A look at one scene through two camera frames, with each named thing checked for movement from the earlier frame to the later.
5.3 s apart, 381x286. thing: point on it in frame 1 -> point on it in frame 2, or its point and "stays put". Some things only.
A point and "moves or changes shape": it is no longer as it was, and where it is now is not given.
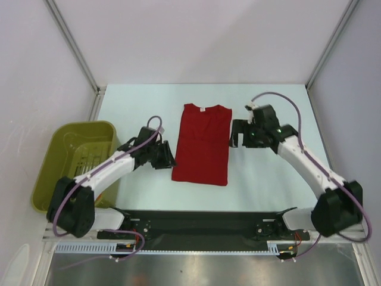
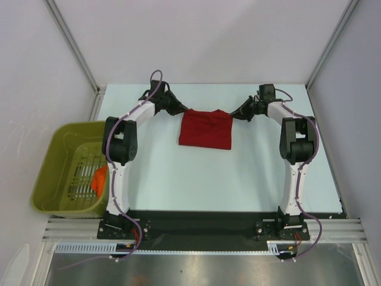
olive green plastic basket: x=74 y=147 stays put
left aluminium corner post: x=72 y=46 stays put
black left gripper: x=167 y=159 -> x=177 y=107
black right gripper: x=243 y=131 -> x=247 y=107
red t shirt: x=202 y=150 moves or changes shape
